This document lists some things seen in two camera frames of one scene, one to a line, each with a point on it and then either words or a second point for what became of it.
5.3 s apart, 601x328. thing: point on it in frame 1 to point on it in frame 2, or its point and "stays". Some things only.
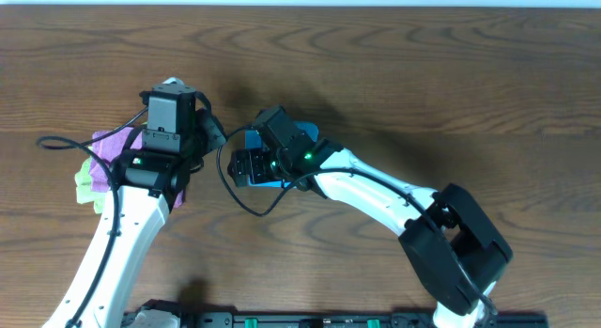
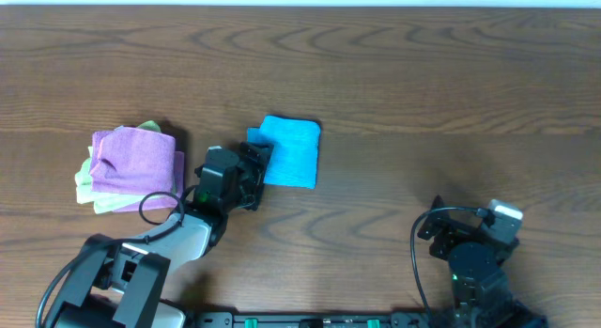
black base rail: (157, 314) stays
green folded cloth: (84, 192) stays
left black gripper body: (207, 128) to (256, 173)
